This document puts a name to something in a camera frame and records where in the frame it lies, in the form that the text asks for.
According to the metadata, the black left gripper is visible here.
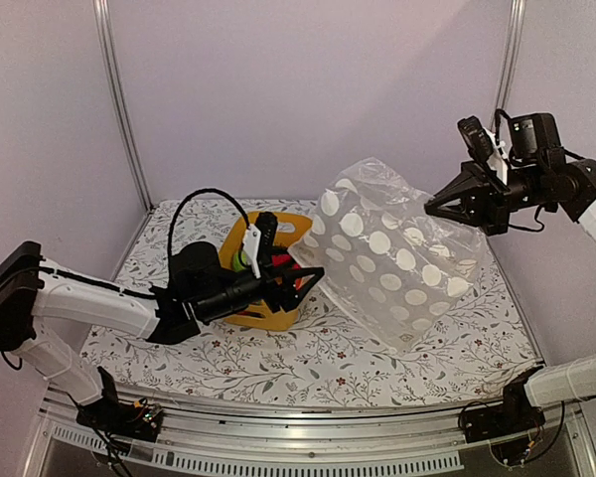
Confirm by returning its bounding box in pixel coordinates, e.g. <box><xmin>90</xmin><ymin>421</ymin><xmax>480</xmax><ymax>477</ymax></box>
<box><xmin>196</xmin><ymin>246</ymin><xmax>324</xmax><ymax>322</ymax></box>

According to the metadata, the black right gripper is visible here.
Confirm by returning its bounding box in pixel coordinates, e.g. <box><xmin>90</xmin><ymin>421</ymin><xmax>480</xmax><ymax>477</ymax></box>
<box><xmin>426</xmin><ymin>158</ymin><xmax>546</xmax><ymax>235</ymax></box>

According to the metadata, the red toy tomato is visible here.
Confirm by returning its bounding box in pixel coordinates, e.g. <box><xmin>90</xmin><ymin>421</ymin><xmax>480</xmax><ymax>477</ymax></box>
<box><xmin>271</xmin><ymin>253</ymin><xmax>295</xmax><ymax>269</ymax></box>

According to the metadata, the clear zip top bag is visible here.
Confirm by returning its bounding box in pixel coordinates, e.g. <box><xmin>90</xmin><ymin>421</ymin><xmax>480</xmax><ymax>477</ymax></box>
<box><xmin>289</xmin><ymin>158</ymin><xmax>488</xmax><ymax>353</ymax></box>

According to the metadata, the green toy apple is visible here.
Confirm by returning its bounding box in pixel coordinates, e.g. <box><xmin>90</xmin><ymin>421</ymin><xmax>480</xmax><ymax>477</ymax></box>
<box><xmin>231</xmin><ymin>250</ymin><xmax>249</xmax><ymax>272</ymax></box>

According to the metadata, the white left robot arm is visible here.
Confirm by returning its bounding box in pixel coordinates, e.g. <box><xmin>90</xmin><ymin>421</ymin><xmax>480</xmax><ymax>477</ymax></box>
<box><xmin>0</xmin><ymin>241</ymin><xmax>324</xmax><ymax>431</ymax></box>

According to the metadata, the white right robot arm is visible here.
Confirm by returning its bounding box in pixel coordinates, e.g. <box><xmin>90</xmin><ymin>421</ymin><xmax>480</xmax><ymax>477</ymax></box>
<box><xmin>267</xmin><ymin>158</ymin><xmax>596</xmax><ymax>407</ymax></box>

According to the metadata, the yellow plastic basket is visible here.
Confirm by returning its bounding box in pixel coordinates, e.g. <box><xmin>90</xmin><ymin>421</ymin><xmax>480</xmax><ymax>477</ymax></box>
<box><xmin>219</xmin><ymin>212</ymin><xmax>312</xmax><ymax>332</ymax></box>

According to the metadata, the floral tablecloth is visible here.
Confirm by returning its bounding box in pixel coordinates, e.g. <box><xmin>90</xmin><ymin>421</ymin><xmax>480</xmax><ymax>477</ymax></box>
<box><xmin>76</xmin><ymin>198</ymin><xmax>540</xmax><ymax>409</ymax></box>

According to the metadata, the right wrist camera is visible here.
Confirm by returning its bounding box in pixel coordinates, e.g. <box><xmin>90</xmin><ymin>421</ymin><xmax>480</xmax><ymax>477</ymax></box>
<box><xmin>457</xmin><ymin>116</ymin><xmax>510</xmax><ymax>186</ymax></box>

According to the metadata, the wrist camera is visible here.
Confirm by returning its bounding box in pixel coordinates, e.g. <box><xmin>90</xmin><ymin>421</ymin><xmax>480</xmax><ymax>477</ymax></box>
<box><xmin>242</xmin><ymin>212</ymin><xmax>278</xmax><ymax>279</ymax></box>
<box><xmin>457</xmin><ymin>116</ymin><xmax>510</xmax><ymax>186</ymax></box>

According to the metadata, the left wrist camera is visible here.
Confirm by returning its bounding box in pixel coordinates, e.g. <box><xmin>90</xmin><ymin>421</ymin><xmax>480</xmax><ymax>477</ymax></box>
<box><xmin>242</xmin><ymin>212</ymin><xmax>278</xmax><ymax>279</ymax></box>

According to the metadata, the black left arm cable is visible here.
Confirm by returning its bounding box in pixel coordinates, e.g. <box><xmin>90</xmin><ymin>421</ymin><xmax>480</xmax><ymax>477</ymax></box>
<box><xmin>168</xmin><ymin>187</ymin><xmax>252</xmax><ymax>259</ymax></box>

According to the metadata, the front aluminium rail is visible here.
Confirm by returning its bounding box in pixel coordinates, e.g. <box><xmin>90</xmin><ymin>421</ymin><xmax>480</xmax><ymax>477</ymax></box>
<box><xmin>22</xmin><ymin>387</ymin><xmax>596</xmax><ymax>476</ymax></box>

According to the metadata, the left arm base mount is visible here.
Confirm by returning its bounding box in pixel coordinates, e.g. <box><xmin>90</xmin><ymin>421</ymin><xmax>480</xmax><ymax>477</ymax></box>
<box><xmin>76</xmin><ymin>367</ymin><xmax>164</xmax><ymax>442</ymax></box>

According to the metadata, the right aluminium frame post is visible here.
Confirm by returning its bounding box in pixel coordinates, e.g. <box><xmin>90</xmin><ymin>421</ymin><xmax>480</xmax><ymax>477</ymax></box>
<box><xmin>490</xmin><ymin>0</ymin><xmax>526</xmax><ymax>126</ymax></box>

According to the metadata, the aluminium frame post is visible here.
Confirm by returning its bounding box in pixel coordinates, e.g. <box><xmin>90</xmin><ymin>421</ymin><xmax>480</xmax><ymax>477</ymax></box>
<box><xmin>490</xmin><ymin>0</ymin><xmax>526</xmax><ymax>126</ymax></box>
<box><xmin>92</xmin><ymin>0</ymin><xmax>154</xmax><ymax>213</ymax></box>

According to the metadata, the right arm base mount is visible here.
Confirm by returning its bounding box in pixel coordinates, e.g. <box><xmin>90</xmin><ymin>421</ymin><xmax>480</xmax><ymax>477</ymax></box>
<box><xmin>457</xmin><ymin>384</ymin><xmax>545</xmax><ymax>466</ymax></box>

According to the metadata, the left aluminium frame post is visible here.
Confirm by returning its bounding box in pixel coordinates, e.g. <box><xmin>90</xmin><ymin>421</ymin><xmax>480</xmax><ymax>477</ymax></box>
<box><xmin>92</xmin><ymin>0</ymin><xmax>154</xmax><ymax>213</ymax></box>

